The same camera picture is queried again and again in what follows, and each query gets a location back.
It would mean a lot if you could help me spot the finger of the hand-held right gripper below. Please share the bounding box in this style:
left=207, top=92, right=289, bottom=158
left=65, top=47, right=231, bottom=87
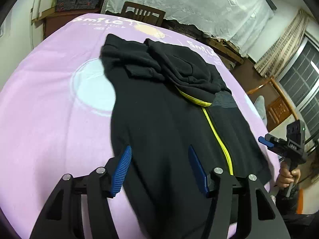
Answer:
left=265, top=133, right=287, bottom=145
left=258, top=136, right=275, bottom=148

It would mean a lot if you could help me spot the black hooded jacket yellow zipper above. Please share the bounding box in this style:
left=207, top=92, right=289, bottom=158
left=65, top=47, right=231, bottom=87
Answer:
left=100, top=33, right=272, bottom=239

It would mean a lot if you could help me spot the dark wooden chair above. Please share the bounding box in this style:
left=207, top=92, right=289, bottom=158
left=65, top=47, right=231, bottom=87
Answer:
left=122, top=1, right=166, bottom=26

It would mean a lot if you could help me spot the person's right hand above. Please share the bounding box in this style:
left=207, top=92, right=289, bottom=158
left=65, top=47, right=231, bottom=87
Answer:
left=277, top=166, right=301, bottom=189

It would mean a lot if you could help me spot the barred window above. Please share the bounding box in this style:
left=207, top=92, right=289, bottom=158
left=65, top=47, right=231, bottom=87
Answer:
left=277, top=33, right=319, bottom=140

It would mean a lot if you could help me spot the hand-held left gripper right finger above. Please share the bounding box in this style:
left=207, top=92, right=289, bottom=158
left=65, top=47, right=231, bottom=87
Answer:
left=188, top=145, right=291, bottom=239

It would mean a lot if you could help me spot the wooden desk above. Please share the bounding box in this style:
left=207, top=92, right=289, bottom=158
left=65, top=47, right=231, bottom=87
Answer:
left=207, top=38, right=245, bottom=65

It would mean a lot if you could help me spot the carved wooden armchair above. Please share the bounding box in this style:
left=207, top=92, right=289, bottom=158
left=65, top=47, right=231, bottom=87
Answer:
left=247, top=77, right=299, bottom=131

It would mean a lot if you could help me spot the white lace cloth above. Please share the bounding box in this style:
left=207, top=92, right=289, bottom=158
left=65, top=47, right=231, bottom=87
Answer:
left=101, top=0, right=278, bottom=58

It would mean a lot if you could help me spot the beige checked curtain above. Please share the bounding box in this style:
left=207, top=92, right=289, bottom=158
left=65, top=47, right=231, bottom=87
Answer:
left=254, top=9, right=309, bottom=77

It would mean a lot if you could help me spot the brown wooden cabinet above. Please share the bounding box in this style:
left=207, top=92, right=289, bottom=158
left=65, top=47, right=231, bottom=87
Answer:
left=43, top=9, right=100, bottom=40

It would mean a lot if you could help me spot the dark blue flat box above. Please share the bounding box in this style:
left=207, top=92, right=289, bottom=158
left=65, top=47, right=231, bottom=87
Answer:
left=262, top=0, right=278, bottom=12

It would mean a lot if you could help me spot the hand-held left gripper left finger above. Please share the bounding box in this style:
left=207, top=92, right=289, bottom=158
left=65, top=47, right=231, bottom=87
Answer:
left=29, top=145, right=132, bottom=239

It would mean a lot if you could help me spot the grey plush pillow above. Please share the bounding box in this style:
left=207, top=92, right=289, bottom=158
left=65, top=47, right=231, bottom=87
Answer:
left=253, top=95, right=268, bottom=130

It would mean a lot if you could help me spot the pink printed bedsheet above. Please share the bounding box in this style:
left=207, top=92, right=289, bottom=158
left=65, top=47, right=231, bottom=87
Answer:
left=0, top=12, right=282, bottom=239

